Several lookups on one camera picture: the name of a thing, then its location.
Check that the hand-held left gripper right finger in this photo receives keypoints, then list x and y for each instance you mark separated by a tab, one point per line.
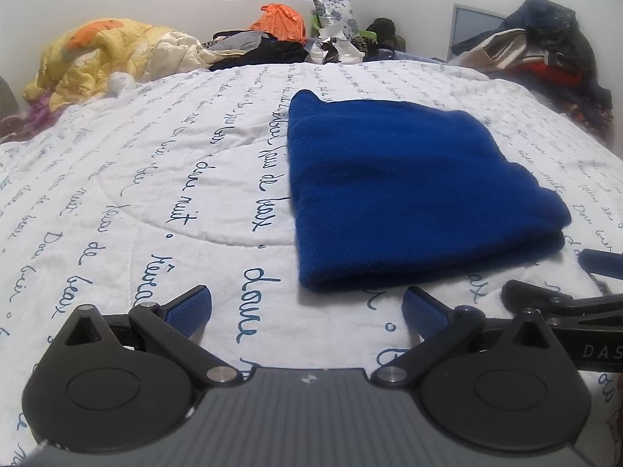
424	310

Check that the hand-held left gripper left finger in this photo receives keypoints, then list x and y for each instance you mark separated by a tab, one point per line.
189	309

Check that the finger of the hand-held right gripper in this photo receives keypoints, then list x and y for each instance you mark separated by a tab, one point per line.
606	260
533	296

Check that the blue knit sweater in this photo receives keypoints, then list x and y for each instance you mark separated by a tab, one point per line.
399	180

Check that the white script-printed quilt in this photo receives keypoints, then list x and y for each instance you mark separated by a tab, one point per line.
121	194

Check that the red cloth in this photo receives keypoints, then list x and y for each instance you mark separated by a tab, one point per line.
555	74

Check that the beige cloth bag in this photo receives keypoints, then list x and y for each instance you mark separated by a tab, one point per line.
506	48

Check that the dark blue jacket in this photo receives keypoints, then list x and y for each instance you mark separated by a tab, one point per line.
555	24

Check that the purple blanket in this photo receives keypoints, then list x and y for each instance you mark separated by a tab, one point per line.
24	124

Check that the yellow quilted comforter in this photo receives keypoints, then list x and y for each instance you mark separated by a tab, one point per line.
87	63

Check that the black clothing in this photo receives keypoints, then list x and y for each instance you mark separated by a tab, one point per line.
272	53

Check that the grey framed panel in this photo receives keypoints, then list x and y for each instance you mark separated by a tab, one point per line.
469	27

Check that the grey clothing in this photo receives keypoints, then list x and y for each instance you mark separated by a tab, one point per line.
238	41

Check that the white crumpled packaging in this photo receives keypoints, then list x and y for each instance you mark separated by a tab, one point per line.
340	51

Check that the dark grey cloth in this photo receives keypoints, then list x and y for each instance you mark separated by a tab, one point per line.
7	97

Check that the green plastic basket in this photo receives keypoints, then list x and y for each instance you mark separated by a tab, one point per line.
367	35

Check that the dark olive cloth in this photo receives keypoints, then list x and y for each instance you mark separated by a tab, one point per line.
384	31

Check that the orange plastic bag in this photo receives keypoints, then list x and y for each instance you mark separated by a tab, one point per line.
280	22

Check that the white blue floral pillow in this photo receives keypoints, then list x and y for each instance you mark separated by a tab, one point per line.
338	14

